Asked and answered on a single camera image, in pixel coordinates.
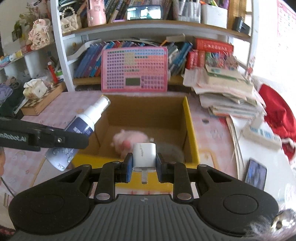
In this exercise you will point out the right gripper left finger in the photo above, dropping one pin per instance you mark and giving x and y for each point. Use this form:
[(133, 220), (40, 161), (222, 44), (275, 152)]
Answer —
[(110, 174)]

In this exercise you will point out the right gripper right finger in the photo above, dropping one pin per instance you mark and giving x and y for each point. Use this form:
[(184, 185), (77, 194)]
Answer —
[(176, 174)]

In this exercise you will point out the pink plush toy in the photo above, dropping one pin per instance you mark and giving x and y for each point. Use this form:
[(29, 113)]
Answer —
[(123, 141)]

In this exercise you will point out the white charger plug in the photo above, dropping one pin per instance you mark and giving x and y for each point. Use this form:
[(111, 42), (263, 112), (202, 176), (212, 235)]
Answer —
[(144, 159)]

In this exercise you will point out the blue white spray bottle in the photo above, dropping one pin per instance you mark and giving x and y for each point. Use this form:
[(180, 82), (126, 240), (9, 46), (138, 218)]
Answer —
[(84, 123)]

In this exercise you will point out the wooden chess box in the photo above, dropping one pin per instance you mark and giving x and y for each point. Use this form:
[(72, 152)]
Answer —
[(36, 106)]

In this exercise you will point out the pile of clothes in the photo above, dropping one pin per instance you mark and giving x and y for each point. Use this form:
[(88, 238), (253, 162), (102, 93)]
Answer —
[(11, 97)]

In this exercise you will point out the tissue box with cover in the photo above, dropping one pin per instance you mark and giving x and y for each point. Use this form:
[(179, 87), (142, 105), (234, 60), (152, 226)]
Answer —
[(34, 89)]

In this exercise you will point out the yellow cardboard box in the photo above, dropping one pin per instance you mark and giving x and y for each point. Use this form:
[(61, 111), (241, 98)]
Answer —
[(166, 119)]

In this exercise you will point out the red bottle with figurine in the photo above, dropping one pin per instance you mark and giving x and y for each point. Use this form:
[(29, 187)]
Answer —
[(51, 69)]

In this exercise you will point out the smartphone on table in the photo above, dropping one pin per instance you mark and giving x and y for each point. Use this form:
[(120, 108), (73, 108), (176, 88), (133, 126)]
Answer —
[(255, 174)]

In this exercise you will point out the white power strip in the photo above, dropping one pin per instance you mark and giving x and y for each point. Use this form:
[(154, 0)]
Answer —
[(262, 137)]

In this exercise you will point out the stack of papers and books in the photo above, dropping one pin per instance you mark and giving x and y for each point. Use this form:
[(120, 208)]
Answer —
[(224, 92)]

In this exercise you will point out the floral doll decoration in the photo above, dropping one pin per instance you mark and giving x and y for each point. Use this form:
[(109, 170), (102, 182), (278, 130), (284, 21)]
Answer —
[(41, 34)]

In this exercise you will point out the row of blue books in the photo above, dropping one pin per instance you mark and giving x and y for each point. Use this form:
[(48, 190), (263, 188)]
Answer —
[(91, 60)]

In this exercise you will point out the pink learning tablet toy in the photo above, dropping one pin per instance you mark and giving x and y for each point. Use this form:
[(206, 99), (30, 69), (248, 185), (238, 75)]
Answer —
[(134, 69)]

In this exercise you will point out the red fabric item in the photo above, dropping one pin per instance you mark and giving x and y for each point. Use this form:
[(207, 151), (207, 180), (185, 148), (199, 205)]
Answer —
[(280, 118)]

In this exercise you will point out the cream quilted handbag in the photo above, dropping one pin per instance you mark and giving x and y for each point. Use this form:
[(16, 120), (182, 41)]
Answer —
[(70, 21)]

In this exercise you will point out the red dictionary book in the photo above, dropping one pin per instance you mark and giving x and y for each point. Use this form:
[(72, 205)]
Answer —
[(213, 46)]

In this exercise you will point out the white bookshelf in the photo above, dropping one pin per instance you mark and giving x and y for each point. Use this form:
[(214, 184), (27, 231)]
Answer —
[(156, 30)]

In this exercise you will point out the smartphone on shelf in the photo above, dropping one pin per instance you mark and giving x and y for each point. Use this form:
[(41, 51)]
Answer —
[(153, 12)]

